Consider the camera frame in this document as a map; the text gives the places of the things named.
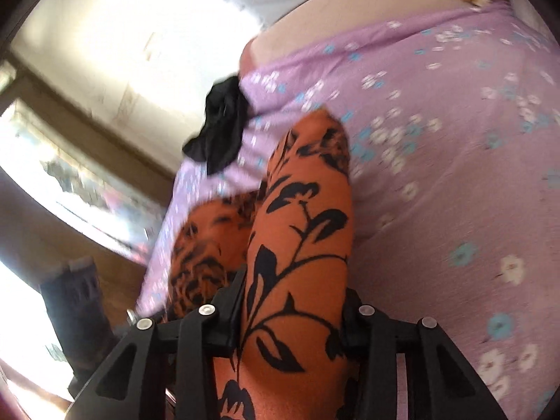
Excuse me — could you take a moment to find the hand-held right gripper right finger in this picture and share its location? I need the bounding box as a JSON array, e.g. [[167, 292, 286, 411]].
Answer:
[[338, 289, 508, 420]]

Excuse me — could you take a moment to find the purple floral bedsheet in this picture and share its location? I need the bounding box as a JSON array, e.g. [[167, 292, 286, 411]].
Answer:
[[135, 2, 560, 420]]

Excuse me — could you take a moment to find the dark blue cloth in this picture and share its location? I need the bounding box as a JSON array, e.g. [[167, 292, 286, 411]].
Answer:
[[39, 257, 120, 388]]

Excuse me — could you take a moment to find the orange black floral garment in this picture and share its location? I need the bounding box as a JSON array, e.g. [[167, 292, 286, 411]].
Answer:
[[168, 111, 355, 420]]

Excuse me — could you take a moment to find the wooden window frame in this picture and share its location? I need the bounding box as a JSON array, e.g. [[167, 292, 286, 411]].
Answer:
[[0, 52, 176, 267]]

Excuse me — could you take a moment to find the black cloth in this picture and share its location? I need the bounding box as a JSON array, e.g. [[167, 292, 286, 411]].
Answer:
[[183, 76, 252, 176]]

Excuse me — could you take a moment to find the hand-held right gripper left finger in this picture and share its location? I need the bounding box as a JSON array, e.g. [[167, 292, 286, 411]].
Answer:
[[70, 268, 248, 420]]

